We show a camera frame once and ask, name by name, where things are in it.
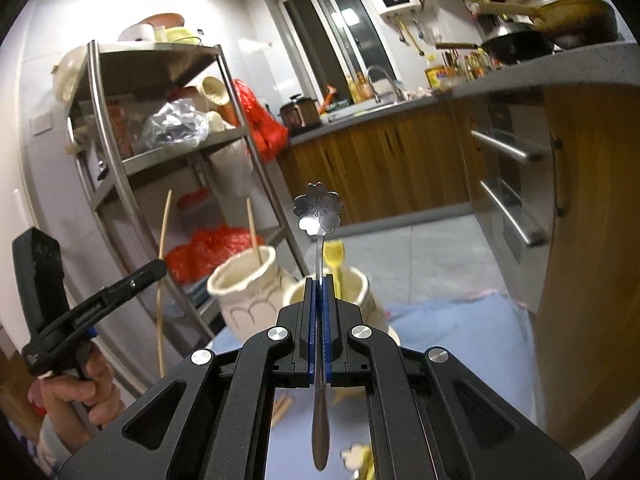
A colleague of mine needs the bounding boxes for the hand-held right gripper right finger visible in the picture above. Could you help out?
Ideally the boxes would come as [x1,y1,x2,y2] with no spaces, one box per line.
[322,275,583,480]

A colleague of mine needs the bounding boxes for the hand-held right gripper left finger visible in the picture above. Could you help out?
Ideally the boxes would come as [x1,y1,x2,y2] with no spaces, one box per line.
[52,275,321,480]

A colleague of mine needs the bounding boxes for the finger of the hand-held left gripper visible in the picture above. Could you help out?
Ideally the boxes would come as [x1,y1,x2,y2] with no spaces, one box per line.
[50,258,168,356]

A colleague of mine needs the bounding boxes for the cream smooth ceramic jar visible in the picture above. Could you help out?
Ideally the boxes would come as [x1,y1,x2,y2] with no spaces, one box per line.
[289,265,402,347]

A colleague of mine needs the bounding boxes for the wooden chopstick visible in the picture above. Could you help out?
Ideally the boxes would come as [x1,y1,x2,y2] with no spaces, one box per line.
[157,190,173,378]
[246,198,262,264]

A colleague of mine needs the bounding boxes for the cream scalloped ceramic jar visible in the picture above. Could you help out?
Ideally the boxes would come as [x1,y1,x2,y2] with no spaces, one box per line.
[206,246,301,347]

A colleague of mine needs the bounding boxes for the metal flower-end spoon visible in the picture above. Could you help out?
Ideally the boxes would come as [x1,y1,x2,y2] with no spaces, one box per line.
[293,181,346,472]

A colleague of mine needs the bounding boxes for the person's left forearm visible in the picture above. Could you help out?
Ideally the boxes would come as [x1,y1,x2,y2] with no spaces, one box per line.
[36,412,88,477]

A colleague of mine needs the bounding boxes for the person's left hand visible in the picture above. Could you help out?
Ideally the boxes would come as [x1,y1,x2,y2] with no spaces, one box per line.
[27,347,127,453]

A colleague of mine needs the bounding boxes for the yellow plastic spoon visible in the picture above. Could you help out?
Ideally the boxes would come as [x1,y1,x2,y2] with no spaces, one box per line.
[323,240,347,300]

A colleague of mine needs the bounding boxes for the red crumpled plastic bag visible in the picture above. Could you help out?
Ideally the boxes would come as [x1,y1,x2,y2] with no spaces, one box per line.
[164,225,266,284]

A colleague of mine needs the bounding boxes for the blue cloth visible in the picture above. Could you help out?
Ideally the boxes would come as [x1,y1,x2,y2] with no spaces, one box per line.
[210,289,540,480]

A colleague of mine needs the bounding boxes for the yellow flower-end spoon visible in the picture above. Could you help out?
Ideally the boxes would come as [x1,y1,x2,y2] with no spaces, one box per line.
[341,442,377,480]

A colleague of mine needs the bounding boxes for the steel shelf rack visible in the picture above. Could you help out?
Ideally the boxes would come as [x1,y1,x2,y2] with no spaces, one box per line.
[64,40,312,397]

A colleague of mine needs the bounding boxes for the wooden base cabinets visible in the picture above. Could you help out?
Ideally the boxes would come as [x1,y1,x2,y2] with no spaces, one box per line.
[276,84,640,453]

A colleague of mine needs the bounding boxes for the clear plastic bag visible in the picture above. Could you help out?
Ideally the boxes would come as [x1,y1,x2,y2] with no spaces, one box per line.
[132,98,210,154]

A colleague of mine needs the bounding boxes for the dark pressure cooker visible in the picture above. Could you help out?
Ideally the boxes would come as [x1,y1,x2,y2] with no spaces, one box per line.
[278,93,322,134]

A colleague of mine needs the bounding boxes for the red hanging plastic bag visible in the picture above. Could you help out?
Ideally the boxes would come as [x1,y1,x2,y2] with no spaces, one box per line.
[231,78,291,164]

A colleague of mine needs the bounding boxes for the cream perforated cup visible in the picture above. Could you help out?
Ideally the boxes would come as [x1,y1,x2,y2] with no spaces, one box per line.
[201,75,237,112]

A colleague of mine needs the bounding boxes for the steel oven drawers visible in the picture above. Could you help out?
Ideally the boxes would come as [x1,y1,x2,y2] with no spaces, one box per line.
[469,100,554,264]

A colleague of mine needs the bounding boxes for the orange oil bottles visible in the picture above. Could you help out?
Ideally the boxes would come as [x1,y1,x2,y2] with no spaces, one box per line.
[347,72,376,104]

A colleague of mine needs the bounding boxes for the steel faucet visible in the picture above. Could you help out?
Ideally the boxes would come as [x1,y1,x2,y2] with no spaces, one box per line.
[366,65,407,104]

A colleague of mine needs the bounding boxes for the white paper roll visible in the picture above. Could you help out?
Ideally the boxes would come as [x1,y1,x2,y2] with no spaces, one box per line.
[118,22,157,44]

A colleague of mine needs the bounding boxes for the yellow oil bottle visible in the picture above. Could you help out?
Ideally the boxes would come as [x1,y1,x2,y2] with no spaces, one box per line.
[424,65,452,92]

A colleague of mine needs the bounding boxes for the brown bowl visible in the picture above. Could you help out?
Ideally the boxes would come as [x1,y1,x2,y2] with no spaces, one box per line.
[142,12,186,29]

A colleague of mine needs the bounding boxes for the kitchen window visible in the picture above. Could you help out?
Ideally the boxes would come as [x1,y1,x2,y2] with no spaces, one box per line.
[277,0,401,106]

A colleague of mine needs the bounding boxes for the grey countertop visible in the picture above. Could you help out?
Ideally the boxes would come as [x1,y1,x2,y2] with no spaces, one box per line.
[289,40,640,147]

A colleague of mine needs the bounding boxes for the row of seasoning bottles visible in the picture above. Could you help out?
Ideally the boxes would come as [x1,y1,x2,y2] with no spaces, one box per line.
[445,49,503,82]

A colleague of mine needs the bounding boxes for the water heater pipes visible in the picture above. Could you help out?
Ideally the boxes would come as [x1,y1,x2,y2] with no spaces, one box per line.
[394,11,427,57]

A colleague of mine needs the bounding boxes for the black wok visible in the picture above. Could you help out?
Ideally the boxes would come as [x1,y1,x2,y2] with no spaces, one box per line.
[435,29,557,65]

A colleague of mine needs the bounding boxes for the brown wok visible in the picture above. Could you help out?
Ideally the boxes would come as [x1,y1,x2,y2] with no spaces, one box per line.
[477,0,622,52]

